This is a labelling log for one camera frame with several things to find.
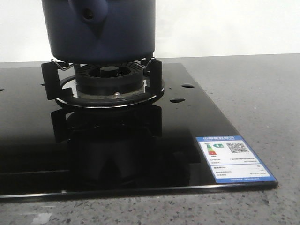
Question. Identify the dark blue cooking pot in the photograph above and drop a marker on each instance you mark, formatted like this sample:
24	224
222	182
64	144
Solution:
100	31

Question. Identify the black pot support grate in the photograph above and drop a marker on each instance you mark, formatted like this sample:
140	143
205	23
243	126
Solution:
60	85

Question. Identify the black round gas burner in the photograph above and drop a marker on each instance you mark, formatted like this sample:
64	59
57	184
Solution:
109	79

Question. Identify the blue white energy label sticker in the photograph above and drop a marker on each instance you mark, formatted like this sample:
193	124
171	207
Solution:
232	160

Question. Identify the black glass gas stove top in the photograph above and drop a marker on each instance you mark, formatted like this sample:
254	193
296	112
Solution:
48	152

